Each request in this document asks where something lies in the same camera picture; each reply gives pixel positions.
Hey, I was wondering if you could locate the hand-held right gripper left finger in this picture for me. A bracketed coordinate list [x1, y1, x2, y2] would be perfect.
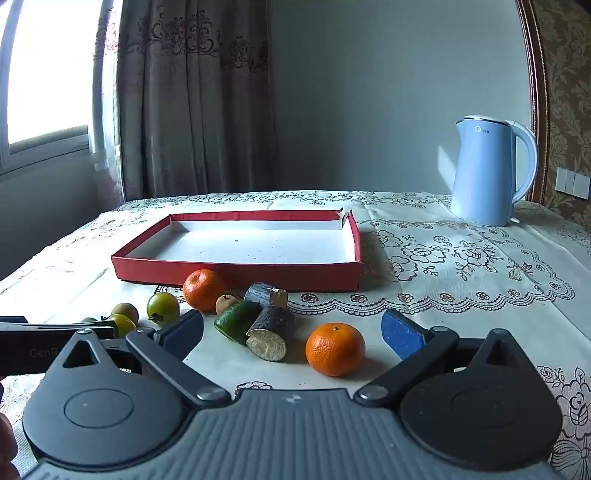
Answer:
[44, 310, 233, 410]

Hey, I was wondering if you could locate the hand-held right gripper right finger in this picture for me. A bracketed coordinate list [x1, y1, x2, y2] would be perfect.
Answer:
[353, 308, 539, 410]

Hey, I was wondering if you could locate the green round fruit with stem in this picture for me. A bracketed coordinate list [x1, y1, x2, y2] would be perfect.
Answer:
[147, 292, 181, 325]

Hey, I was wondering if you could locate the orange tangerine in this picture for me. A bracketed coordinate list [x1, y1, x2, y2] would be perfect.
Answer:
[183, 269, 226, 312]
[305, 322, 366, 377]

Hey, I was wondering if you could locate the large green cucumber piece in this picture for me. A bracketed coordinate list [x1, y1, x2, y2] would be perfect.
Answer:
[213, 301, 262, 346]

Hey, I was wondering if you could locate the yellow green round fruit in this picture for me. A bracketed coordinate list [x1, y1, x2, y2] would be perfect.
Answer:
[107, 314, 138, 339]

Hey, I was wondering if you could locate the dark eggplant piece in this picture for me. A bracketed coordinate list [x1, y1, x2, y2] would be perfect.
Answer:
[246, 305, 296, 362]
[243, 282, 288, 311]

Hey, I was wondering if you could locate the dark eggplant piece front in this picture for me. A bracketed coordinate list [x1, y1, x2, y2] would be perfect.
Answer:
[246, 305, 296, 362]

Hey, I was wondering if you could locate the red cardboard box tray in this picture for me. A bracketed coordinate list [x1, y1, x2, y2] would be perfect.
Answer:
[111, 210, 363, 292]

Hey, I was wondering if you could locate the person's left hand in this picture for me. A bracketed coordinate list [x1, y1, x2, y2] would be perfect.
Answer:
[0, 412, 20, 468]

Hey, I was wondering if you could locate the light blue electric kettle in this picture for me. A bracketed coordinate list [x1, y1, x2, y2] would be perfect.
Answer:
[450, 115, 539, 227]

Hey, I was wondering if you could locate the brown embroidered curtain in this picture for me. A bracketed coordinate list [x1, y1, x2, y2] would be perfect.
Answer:
[117, 0, 279, 204]

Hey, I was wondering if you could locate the sheer lace curtain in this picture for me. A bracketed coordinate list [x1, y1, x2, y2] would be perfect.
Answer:
[90, 0, 126, 204]

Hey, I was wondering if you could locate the window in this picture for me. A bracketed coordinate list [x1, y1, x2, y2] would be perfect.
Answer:
[0, 0, 101, 175]

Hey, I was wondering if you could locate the wooden framed patterned panel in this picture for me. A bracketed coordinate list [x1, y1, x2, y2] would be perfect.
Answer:
[515, 0, 591, 227]

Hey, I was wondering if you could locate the white wall switch panel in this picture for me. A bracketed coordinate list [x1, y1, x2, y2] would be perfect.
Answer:
[555, 166, 591, 200]

